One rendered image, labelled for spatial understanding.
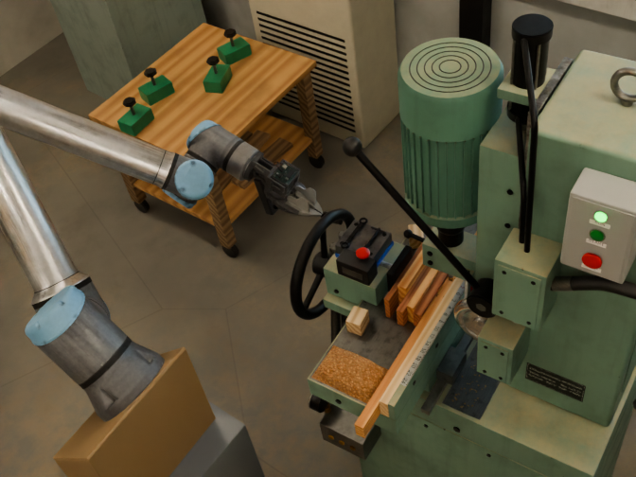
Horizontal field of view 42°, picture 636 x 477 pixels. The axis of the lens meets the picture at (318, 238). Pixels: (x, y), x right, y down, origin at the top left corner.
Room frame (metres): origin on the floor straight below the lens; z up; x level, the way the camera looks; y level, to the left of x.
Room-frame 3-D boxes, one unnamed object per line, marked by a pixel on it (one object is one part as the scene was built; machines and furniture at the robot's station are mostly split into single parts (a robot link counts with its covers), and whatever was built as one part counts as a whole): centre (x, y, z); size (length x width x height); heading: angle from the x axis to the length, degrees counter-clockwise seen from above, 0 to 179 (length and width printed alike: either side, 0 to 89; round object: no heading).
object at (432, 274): (1.11, -0.23, 0.93); 0.20 x 0.02 x 0.06; 140
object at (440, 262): (1.08, -0.28, 1.03); 0.14 x 0.07 x 0.09; 50
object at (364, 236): (1.18, -0.09, 0.99); 0.13 x 0.11 x 0.06; 140
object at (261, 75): (2.50, 0.32, 0.32); 0.66 x 0.57 x 0.64; 136
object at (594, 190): (0.78, -0.42, 1.40); 0.10 x 0.06 x 0.16; 50
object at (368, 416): (1.04, -0.22, 0.92); 0.67 x 0.02 x 0.04; 140
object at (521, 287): (0.84, -0.34, 1.23); 0.09 x 0.08 x 0.15; 50
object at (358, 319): (1.05, -0.05, 0.92); 0.04 x 0.03 x 0.04; 146
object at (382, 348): (1.13, -0.16, 0.87); 0.61 x 0.30 x 0.06; 140
